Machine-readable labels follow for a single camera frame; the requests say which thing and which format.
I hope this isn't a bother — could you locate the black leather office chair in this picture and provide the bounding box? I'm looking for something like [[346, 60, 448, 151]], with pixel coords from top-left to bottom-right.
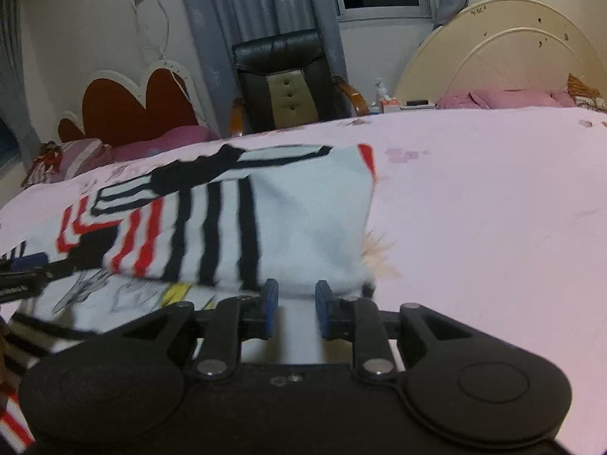
[[230, 28, 368, 136]]

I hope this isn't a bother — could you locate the white black red striped sweater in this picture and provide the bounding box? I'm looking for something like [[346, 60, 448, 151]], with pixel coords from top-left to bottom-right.
[[0, 143, 380, 455]]

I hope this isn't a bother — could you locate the orange patterned pillow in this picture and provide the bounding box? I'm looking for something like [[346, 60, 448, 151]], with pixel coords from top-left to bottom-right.
[[566, 73, 607, 115]]

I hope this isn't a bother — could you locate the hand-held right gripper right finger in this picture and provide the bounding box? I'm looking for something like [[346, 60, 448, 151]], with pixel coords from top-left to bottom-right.
[[315, 279, 475, 384]]

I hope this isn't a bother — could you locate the cream round headboard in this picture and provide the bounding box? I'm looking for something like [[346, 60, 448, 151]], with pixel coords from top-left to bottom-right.
[[393, 0, 607, 105]]

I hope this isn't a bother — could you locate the pink striped pillow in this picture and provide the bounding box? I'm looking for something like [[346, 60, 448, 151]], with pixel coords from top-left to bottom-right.
[[21, 138, 115, 188]]

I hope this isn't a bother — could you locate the red heart-shaped headboard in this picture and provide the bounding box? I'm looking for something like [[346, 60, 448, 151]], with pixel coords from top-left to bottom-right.
[[57, 59, 209, 147]]

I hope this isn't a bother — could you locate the pink floral bed sheet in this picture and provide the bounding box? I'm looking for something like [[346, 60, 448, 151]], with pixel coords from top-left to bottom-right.
[[0, 104, 607, 455]]

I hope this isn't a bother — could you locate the magenta pillow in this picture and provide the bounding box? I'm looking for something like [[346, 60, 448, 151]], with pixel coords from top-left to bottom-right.
[[111, 126, 221, 162]]

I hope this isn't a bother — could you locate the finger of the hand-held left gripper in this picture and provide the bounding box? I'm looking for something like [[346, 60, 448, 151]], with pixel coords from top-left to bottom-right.
[[0, 252, 77, 306]]

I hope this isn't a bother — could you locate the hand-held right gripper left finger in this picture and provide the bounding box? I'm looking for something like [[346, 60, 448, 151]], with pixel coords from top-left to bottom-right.
[[121, 279, 280, 382]]

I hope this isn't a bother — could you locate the grey patterned curtain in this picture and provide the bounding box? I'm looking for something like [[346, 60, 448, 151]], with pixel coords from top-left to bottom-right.
[[0, 0, 43, 162], [173, 0, 349, 138]]

